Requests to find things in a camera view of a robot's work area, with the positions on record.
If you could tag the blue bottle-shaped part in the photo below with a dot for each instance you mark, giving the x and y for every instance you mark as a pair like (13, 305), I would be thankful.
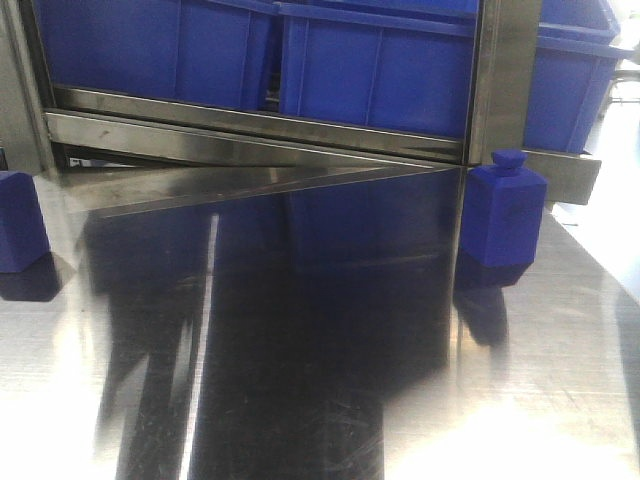
(502, 210)
(24, 238)

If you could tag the blue plastic bin middle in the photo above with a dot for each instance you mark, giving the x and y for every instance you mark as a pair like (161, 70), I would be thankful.
(362, 68)

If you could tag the blue plastic bin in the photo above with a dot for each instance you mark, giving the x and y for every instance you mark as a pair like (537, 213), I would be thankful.
(206, 52)
(574, 63)
(362, 68)

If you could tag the blue plastic bin left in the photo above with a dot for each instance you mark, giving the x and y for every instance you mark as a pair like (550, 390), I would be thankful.
(206, 52)

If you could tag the blue plastic bin right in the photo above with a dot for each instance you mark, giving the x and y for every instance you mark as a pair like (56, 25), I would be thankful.
(574, 63)

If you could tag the stainless steel shelf frame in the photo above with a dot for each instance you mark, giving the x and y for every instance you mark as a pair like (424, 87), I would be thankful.
(43, 122)

